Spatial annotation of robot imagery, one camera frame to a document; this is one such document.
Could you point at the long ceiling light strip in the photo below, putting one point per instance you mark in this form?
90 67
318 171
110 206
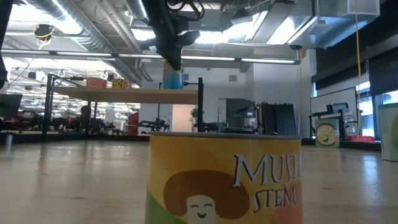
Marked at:
264 60

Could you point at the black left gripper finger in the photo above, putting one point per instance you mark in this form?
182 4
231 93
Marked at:
176 56
160 49

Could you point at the black folding panels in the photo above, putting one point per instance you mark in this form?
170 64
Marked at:
280 118

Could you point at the yellow mushroom can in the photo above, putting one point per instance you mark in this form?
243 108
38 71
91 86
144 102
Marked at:
217 174

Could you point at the grey wall vent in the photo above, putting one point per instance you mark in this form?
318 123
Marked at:
233 78

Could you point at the dark computer monitor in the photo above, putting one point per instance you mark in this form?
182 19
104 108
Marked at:
11 105

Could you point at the large rectangular silver duct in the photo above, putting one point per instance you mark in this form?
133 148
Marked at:
311 28

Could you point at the tall yellow blue gradient can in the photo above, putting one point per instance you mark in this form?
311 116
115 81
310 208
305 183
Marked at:
172 80

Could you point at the pink green teal can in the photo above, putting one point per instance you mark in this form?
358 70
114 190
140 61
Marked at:
327 132

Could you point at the black background robot arm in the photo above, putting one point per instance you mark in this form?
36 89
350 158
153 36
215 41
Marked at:
154 126

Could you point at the black dome security camera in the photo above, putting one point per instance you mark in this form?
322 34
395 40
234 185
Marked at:
295 47

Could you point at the grey metal post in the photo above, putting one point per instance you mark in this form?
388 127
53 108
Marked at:
9 143

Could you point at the whiteboard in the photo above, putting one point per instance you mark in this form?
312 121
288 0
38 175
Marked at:
320 102

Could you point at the red cabinet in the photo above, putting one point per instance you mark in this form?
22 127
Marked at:
133 123

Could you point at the potted green plant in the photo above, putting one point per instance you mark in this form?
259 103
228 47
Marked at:
194 113

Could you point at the red bin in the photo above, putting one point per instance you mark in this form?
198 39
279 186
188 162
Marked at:
360 138

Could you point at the wooden shelf with black frame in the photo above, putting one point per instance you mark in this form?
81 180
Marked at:
124 96

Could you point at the yellow bean-pattern can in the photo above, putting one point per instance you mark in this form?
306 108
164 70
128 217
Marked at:
121 84

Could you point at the black equipment cart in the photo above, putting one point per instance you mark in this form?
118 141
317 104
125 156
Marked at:
337 109

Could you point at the dark wall monitor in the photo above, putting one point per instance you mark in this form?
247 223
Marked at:
239 109

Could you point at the orange white can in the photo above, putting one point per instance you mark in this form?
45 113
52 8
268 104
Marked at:
96 83

